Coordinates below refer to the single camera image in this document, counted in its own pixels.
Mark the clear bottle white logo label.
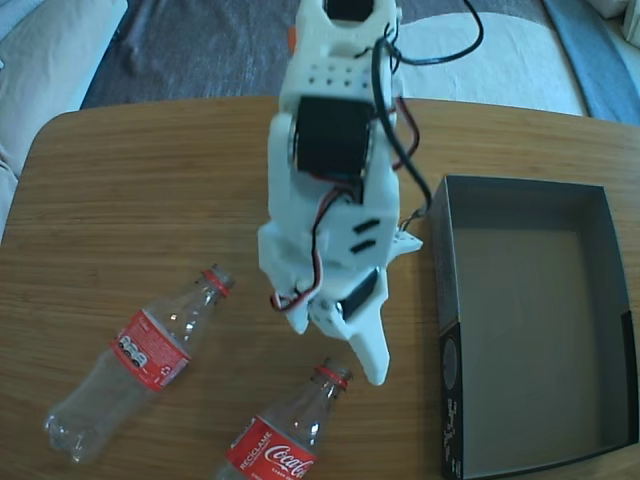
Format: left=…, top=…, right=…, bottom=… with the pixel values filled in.
left=214, top=355, right=355, bottom=480

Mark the clear bottle small print label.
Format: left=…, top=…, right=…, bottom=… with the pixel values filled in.
left=43, top=263, right=236, bottom=464

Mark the grey cardboard box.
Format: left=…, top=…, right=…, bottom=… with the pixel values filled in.
left=428, top=173, right=640, bottom=480

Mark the white cloth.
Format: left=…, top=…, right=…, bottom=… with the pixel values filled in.
left=399, top=12, right=586, bottom=117

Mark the grey rug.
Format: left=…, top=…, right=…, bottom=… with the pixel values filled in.
left=79, top=0, right=586, bottom=109

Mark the blue grey cloth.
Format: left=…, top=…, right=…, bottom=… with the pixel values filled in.
left=542, top=0, right=640, bottom=126

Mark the beige sofa cushion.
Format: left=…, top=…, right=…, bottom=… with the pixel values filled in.
left=0, top=0, right=130, bottom=179

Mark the white upholstered furniture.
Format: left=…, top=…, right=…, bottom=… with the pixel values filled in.
left=587, top=0, right=640, bottom=46

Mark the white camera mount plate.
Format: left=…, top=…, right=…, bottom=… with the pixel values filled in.
left=392, top=227, right=425, bottom=260

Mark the black cable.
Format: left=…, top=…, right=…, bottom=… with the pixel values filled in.
left=372, top=0, right=485, bottom=221

